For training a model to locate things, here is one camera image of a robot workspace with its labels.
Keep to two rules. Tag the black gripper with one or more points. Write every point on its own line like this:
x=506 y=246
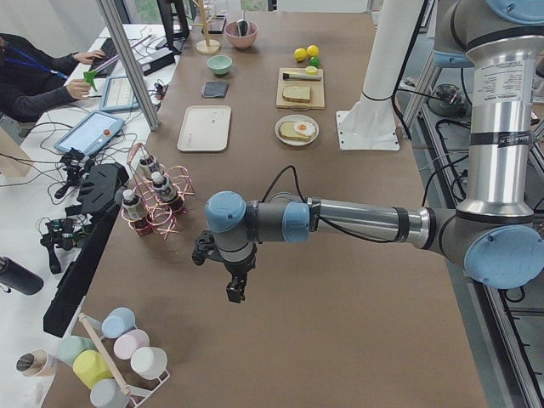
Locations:
x=238 y=269

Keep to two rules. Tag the white round plate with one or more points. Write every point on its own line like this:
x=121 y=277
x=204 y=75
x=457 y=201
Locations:
x=296 y=118

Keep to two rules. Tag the bread slice with fried egg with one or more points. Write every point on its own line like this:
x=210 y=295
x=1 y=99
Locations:
x=297 y=131

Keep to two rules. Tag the cream serving tray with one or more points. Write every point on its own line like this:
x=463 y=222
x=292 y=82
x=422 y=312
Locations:
x=205 y=128

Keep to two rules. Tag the white cup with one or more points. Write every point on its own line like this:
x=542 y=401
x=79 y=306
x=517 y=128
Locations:
x=149 y=362

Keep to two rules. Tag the blue cup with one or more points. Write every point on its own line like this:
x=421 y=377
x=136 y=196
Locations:
x=118 y=322

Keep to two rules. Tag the pink cup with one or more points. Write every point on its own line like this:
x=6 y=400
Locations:
x=126 y=345

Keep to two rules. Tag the bottle with white cap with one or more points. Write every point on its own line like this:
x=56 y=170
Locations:
x=148 y=165

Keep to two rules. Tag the white cup rack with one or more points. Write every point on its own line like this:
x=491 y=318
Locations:
x=138 y=389

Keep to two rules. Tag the yellow cup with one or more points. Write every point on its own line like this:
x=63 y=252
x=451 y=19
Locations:
x=90 y=367

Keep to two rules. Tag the grey cup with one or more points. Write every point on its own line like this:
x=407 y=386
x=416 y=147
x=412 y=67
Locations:
x=106 y=393

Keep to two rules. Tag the green cup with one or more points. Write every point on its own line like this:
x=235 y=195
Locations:
x=71 y=347

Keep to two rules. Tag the grey folded cloth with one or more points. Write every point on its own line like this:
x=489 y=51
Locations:
x=215 y=89

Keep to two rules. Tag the blue teach pendant tablet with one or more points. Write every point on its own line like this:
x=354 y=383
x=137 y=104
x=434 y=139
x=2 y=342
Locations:
x=91 y=134

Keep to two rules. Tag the paper cup with steel tool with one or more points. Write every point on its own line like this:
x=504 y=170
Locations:
x=37 y=363

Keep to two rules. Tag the steel muddler black tip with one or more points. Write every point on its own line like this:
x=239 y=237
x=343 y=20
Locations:
x=293 y=76

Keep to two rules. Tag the green bowl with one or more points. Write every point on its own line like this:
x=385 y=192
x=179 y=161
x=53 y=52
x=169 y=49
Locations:
x=219 y=65

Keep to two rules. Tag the black water bottle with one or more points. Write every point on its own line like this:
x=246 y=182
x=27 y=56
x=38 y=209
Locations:
x=15 y=276

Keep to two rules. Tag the half lemon slice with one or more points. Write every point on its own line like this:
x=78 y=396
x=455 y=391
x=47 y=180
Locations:
x=311 y=70

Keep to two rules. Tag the green lime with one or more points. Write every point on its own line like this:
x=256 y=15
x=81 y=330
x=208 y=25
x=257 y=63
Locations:
x=314 y=61

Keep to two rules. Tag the yellow lemon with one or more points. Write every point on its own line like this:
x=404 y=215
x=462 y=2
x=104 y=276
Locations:
x=312 y=51
x=300 y=54

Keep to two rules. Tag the wooden mug tree stand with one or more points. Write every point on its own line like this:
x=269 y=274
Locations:
x=207 y=45

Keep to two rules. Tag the black keyboard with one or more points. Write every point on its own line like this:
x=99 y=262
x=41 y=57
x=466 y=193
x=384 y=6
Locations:
x=109 y=49

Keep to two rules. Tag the steel ice scoop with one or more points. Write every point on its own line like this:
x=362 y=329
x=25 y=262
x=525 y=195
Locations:
x=242 y=27

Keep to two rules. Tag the seated person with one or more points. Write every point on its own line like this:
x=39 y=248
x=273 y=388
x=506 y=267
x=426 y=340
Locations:
x=33 y=82

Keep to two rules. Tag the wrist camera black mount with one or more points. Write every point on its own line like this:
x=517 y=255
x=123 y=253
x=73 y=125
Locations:
x=205 y=248

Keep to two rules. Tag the copper wire bottle rack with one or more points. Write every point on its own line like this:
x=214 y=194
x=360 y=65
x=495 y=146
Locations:
x=160 y=217

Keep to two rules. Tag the black camera stand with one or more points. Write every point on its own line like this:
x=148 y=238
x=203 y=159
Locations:
x=100 y=198

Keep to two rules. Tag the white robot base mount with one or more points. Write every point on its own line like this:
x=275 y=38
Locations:
x=370 y=124

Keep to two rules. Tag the aluminium frame post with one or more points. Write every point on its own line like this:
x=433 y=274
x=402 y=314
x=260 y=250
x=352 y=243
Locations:
x=114 y=25

